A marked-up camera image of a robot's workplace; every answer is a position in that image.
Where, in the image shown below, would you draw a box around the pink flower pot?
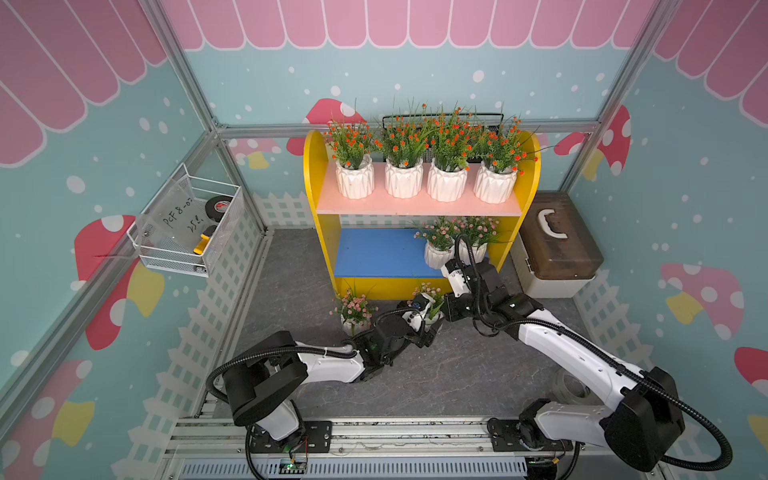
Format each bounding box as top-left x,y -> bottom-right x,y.
458,216 -> 500,265
409,282 -> 445,329
329,285 -> 379,337
414,216 -> 460,270

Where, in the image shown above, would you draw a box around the orange flower pot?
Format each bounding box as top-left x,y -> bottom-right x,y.
325,120 -> 375,200
425,107 -> 477,203
471,115 -> 540,204
377,103 -> 430,199

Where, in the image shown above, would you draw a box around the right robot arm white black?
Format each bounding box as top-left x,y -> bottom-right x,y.
442,254 -> 733,472

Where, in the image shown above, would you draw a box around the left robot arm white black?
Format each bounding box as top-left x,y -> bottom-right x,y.
205,303 -> 444,479

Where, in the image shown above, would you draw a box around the yellow rack pink blue shelves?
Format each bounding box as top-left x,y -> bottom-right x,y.
303,131 -> 542,300

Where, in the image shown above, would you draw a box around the brown lid storage box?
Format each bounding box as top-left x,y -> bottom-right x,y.
510,191 -> 604,299

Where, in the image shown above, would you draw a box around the small green circuit board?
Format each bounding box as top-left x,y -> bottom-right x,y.
278,459 -> 308,475

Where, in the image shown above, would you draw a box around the black tape roll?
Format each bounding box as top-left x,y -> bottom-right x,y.
205,195 -> 233,223

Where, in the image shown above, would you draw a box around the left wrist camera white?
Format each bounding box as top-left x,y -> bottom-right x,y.
403,294 -> 435,333

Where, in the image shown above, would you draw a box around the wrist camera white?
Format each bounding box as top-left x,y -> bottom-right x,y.
440,259 -> 471,298
403,294 -> 435,333

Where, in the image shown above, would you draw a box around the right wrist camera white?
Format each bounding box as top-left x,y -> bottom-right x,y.
440,259 -> 471,298

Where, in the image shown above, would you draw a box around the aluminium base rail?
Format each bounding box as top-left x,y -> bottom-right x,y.
155,417 -> 645,479

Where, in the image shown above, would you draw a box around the black wire mesh basket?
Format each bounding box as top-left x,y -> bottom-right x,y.
382,110 -> 504,160

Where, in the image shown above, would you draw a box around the yellow handled tool in basket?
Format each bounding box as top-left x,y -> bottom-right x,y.
193,225 -> 216,255

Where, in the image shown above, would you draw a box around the white wire wall basket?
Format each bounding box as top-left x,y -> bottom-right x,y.
127,165 -> 244,277

